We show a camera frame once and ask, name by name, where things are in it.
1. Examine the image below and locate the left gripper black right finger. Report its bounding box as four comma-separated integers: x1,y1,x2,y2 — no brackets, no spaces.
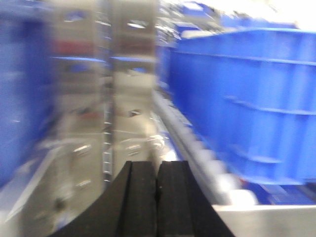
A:
157,161,234,237

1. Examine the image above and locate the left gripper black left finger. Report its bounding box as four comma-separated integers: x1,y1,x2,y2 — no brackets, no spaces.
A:
52,161,157,237

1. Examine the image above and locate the white roller conveyor track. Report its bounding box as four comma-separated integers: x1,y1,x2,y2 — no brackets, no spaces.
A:
152,91,259,206

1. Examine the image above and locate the large blue plastic crate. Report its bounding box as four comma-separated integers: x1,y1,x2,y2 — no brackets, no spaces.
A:
168,28,316,184

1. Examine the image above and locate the perforated metal rack upright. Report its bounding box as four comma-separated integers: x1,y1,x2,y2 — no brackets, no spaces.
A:
52,0,158,186

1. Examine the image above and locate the blue crate far left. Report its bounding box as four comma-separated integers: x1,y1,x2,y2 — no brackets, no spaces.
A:
0,1,55,184

